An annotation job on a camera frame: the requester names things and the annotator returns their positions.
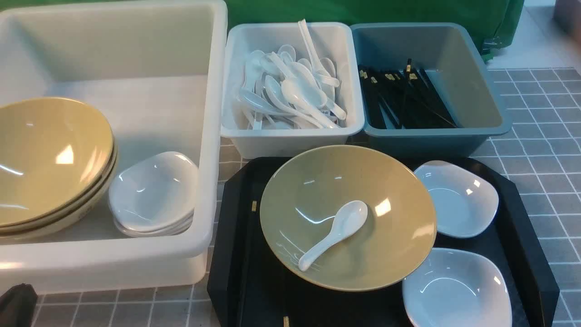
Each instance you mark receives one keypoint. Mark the black plastic serving tray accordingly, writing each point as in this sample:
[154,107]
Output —
[510,242]

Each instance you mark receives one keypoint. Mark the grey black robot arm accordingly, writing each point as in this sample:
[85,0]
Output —
[17,306]

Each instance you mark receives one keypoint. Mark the stacked white sauce dish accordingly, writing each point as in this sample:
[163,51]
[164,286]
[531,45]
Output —
[155,197]

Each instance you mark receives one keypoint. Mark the blue-grey plastic bin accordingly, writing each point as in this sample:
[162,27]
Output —
[457,71]

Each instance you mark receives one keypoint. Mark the black chopsticks in bin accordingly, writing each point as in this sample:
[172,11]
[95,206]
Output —
[403,99]

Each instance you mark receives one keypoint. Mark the white square sauce dish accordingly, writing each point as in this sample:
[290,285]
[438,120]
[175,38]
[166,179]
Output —
[465,203]
[456,288]

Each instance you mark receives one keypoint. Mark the yellow-green noodle bowl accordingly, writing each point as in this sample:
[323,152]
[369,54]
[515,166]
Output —
[302,201]

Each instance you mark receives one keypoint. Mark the white soup spoon in bin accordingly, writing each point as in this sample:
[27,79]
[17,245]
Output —
[307,98]

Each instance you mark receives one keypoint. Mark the white ceramic soup spoon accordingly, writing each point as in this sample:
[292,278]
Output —
[348,220]

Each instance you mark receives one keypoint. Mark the small white plastic bin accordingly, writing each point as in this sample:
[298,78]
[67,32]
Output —
[331,39]

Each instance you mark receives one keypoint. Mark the upright white soup spoon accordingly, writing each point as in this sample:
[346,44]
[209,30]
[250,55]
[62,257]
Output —
[314,58]

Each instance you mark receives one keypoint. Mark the stacked yellow-green bowl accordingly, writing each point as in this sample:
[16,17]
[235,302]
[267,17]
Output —
[58,158]

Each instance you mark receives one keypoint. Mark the large white plastic bin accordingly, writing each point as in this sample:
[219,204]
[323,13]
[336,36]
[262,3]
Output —
[154,69]

